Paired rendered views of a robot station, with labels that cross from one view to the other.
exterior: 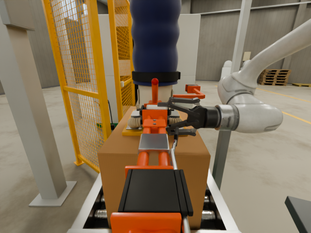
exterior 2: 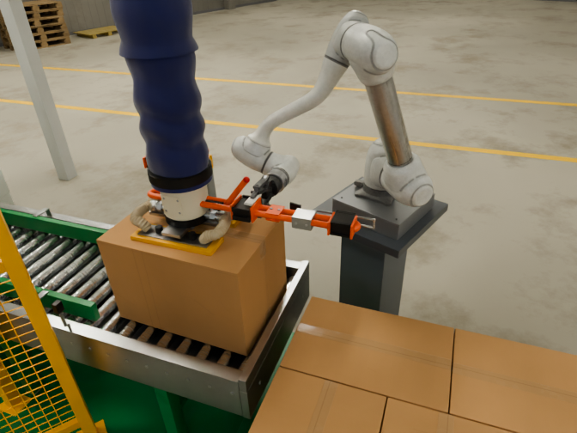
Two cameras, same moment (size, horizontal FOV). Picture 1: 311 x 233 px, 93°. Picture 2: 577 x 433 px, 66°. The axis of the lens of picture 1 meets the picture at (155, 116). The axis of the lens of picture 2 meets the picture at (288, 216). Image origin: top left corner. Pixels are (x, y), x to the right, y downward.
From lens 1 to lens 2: 137 cm
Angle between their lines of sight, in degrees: 62
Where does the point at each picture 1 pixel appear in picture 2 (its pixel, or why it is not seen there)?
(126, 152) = (249, 255)
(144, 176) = (337, 218)
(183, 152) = (271, 225)
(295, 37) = (295, 112)
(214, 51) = not seen: outside the picture
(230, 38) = not seen: outside the picture
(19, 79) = not seen: outside the picture
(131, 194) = (344, 222)
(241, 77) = (263, 141)
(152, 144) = (308, 215)
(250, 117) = (292, 171)
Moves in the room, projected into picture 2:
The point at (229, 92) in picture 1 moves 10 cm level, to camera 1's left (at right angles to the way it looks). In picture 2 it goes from (259, 156) to (250, 167)
